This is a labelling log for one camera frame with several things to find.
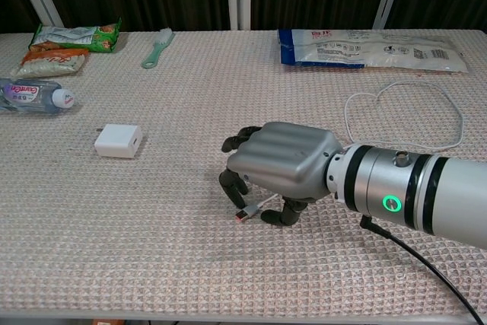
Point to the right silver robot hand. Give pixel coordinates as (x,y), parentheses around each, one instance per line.
(281,157)

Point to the white USB wall charger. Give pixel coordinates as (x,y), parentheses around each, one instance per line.
(116,142)

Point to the white and blue plastic bag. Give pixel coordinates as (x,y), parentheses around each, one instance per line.
(380,53)

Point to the woven beige table mat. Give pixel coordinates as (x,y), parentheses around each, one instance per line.
(152,256)

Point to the green cleaning brush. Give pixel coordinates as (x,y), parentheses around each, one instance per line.
(154,55)

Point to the green snack packet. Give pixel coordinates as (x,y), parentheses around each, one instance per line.
(76,37)

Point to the orange snack packet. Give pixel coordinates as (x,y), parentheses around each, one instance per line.
(49,63)

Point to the clear plastic water bottle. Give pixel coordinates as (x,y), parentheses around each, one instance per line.
(30,96)

